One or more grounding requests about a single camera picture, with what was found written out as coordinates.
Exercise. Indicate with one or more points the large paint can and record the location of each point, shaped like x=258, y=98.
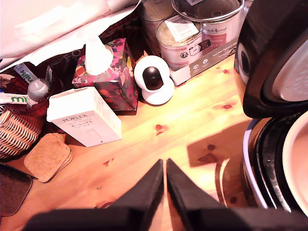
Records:
x=216, y=26

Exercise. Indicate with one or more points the small labelled paint can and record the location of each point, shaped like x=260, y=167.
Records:
x=175, y=50

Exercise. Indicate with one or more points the white tissue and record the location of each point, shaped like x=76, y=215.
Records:
x=97, y=57

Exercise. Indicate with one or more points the grey capped bottle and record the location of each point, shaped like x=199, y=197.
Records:
x=38, y=90

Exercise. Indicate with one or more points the floral tissue box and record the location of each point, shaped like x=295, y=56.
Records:
x=118, y=81

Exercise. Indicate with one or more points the dark flat mat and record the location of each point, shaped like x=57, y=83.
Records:
x=12, y=190

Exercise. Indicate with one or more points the black Philips rice cooker body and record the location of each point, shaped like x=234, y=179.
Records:
x=264, y=168

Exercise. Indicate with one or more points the stack of cork coasters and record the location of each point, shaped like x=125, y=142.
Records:
x=47, y=157

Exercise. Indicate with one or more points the white Porlex box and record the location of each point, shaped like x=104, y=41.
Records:
x=84, y=118

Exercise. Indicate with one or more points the white cloth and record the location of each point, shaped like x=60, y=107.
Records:
x=53, y=26

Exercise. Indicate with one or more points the dark red bag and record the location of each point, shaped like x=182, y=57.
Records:
x=62, y=69

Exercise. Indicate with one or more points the woven wicker basket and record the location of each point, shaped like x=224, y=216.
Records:
x=16, y=132

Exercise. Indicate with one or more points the dark patterned fabric bag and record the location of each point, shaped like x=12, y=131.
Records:
x=122, y=29

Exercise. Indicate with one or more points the white rice cooker inner pot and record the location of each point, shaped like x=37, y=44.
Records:
x=297, y=163

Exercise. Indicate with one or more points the plain metal can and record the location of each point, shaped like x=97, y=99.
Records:
x=151, y=21

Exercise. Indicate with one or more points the cardboard can tray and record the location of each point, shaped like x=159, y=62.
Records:
x=207, y=63

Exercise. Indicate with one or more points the white round security camera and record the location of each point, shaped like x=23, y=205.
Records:
x=154, y=81

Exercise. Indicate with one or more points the black rice cooker lid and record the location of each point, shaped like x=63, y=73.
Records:
x=264, y=60

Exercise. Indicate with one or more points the white green milk sachet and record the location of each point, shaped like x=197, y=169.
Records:
x=12, y=98
x=25, y=73

